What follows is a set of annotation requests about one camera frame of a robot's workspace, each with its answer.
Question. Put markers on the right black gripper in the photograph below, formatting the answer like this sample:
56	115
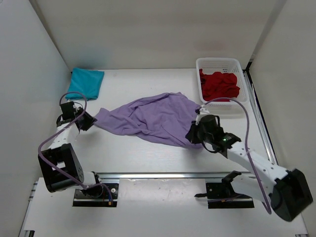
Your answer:
192	136

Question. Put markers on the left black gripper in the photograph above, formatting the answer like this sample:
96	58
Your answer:
90	120

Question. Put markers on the purple t shirt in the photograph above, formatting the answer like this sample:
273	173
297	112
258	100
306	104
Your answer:
164	119

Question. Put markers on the teal t shirt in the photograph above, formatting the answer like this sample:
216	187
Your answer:
85	82

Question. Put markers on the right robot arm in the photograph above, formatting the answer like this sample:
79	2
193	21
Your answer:
282	191

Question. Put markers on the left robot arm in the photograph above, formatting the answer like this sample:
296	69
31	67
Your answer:
59	163

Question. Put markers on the red t shirt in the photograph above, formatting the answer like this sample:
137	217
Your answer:
218	85

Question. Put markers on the white plastic basket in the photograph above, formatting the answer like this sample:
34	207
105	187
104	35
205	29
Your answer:
211	65

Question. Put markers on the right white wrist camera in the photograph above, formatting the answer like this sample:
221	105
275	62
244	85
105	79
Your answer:
201	112

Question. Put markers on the aluminium front rail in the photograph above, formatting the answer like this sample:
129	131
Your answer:
163	175

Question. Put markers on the aluminium rail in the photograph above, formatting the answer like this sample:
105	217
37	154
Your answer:
163	175
259	118

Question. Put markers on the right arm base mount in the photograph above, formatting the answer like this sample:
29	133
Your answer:
221	195

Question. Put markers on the aluminium right side rail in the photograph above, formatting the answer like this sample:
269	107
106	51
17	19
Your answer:
259	118

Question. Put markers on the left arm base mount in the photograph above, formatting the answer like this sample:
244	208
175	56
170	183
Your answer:
98	196

